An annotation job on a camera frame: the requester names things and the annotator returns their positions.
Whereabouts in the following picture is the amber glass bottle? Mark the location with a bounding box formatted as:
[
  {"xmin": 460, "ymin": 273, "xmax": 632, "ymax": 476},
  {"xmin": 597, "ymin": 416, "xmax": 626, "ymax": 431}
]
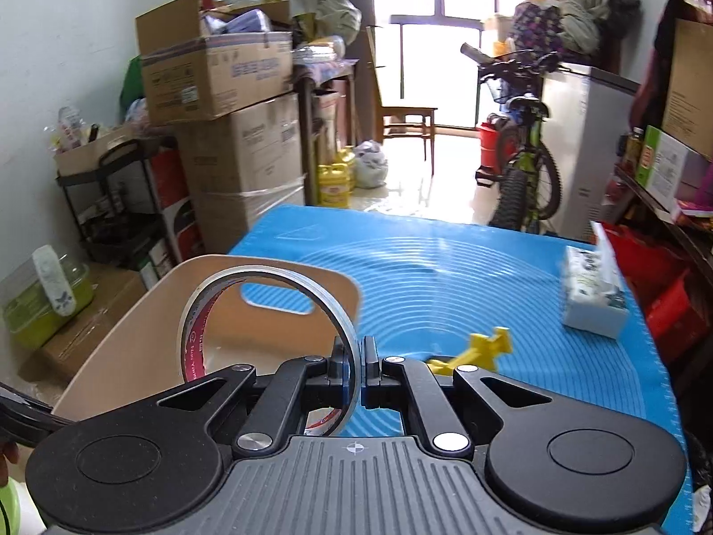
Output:
[{"xmin": 624, "ymin": 128, "xmax": 645, "ymax": 175}]

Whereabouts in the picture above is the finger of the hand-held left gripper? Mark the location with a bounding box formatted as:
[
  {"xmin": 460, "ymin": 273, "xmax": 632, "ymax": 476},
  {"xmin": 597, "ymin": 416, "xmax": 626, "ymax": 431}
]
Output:
[{"xmin": 0, "ymin": 383, "xmax": 73, "ymax": 449}]

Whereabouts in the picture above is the wooden chair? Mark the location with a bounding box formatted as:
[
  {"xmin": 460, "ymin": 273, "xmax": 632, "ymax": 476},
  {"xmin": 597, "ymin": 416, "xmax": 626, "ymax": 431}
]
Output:
[{"xmin": 365, "ymin": 25, "xmax": 438, "ymax": 176}]

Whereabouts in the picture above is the dark wooden shelf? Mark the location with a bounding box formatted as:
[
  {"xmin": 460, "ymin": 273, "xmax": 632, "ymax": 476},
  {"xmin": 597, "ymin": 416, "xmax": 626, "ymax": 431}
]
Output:
[{"xmin": 613, "ymin": 164, "xmax": 713, "ymax": 271}]

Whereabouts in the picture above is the green black bicycle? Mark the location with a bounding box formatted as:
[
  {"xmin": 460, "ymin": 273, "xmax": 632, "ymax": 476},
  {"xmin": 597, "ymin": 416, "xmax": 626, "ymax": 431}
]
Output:
[{"xmin": 459, "ymin": 41, "xmax": 563, "ymax": 232}]

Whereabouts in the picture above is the green white carton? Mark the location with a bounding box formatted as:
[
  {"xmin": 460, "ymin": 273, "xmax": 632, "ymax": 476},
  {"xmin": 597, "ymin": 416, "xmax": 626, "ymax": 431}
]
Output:
[{"xmin": 635, "ymin": 125, "xmax": 708, "ymax": 204}]

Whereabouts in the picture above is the green rimmed white object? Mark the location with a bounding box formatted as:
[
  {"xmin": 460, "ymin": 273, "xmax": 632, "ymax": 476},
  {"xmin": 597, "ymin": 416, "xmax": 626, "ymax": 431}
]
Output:
[{"xmin": 0, "ymin": 479, "xmax": 48, "ymax": 535}]

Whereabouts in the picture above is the green lidded container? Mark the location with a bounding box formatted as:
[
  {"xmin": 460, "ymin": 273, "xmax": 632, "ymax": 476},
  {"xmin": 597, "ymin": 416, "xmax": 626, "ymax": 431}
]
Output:
[{"xmin": 3, "ymin": 245, "xmax": 94, "ymax": 349}]

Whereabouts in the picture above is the red white appliance box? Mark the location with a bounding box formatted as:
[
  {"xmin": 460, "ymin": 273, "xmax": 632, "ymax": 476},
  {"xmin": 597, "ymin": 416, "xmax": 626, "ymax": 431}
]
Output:
[{"xmin": 150, "ymin": 145, "xmax": 198, "ymax": 268}]

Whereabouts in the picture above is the open cardboard box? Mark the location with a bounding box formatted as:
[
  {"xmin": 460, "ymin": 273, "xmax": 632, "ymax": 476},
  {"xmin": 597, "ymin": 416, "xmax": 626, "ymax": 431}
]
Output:
[{"xmin": 135, "ymin": 0, "xmax": 295, "ymax": 126}]

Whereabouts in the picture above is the blue silicone mat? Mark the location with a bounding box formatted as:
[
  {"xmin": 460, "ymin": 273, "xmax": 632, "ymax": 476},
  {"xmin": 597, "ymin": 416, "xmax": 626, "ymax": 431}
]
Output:
[{"xmin": 228, "ymin": 204, "xmax": 697, "ymax": 535}]

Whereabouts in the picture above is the red plastic crate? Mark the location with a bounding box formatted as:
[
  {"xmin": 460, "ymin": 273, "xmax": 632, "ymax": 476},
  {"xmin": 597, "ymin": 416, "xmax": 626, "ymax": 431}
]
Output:
[{"xmin": 602, "ymin": 223, "xmax": 697, "ymax": 366}]

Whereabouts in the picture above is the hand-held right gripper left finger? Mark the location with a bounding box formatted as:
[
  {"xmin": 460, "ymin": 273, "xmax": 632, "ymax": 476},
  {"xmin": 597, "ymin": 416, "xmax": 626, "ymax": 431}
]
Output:
[{"xmin": 159, "ymin": 339, "xmax": 360, "ymax": 455}]

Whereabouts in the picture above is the plastic-wrapped cardboard box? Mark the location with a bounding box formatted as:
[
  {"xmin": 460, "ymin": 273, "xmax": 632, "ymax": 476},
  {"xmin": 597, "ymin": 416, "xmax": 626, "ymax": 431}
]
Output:
[{"xmin": 178, "ymin": 92, "xmax": 307, "ymax": 257}]

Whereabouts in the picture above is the flat brown cardboard box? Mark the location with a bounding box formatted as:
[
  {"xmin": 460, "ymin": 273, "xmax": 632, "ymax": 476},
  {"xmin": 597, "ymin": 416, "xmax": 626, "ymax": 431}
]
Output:
[{"xmin": 19, "ymin": 264, "xmax": 148, "ymax": 383}]

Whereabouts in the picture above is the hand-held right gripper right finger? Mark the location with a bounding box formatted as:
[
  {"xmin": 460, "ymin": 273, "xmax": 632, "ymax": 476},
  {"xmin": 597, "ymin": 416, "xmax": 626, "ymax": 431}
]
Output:
[{"xmin": 362, "ymin": 336, "xmax": 552, "ymax": 452}]

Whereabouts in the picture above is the tall brown cardboard box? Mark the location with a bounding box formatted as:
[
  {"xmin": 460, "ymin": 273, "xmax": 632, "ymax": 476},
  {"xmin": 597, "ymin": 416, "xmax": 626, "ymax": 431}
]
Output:
[{"xmin": 660, "ymin": 16, "xmax": 713, "ymax": 148}]

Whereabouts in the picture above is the beige wooden tray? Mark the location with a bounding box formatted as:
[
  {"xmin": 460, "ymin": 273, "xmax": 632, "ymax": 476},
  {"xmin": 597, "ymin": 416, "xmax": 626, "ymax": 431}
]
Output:
[{"xmin": 53, "ymin": 255, "xmax": 364, "ymax": 424}]

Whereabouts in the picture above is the patterned cloth pile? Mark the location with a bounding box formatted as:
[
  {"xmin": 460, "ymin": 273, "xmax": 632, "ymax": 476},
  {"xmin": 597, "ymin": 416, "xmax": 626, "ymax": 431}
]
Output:
[{"xmin": 509, "ymin": 3, "xmax": 563, "ymax": 59}]

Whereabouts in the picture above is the black metal rack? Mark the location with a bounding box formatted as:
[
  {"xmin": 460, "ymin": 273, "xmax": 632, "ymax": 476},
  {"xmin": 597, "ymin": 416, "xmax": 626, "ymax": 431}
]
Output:
[{"xmin": 56, "ymin": 136, "xmax": 184, "ymax": 280}]

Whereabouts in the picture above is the small cardboard box with bottles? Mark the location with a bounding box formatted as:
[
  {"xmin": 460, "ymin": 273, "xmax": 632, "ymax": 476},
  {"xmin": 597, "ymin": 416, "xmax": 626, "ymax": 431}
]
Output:
[{"xmin": 53, "ymin": 123, "xmax": 140, "ymax": 176}]

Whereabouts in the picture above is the clear adhesive tape roll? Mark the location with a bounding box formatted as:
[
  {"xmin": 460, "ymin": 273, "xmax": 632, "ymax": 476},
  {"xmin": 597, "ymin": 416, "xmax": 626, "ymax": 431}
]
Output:
[{"xmin": 177, "ymin": 268, "xmax": 363, "ymax": 436}]

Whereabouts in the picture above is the yellow plastic toy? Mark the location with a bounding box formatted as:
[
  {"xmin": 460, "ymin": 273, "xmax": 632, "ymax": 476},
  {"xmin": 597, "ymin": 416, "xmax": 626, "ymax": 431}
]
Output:
[{"xmin": 426, "ymin": 326, "xmax": 513, "ymax": 375}]

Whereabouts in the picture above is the white plastic bag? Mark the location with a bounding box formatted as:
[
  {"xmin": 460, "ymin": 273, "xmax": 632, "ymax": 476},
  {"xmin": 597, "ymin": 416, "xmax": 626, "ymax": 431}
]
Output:
[{"xmin": 353, "ymin": 140, "xmax": 389, "ymax": 189}]

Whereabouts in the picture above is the white tissue pack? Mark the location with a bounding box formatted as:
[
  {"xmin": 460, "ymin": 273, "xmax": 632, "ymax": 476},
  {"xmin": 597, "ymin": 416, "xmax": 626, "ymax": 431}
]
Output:
[{"xmin": 560, "ymin": 222, "xmax": 630, "ymax": 340}]

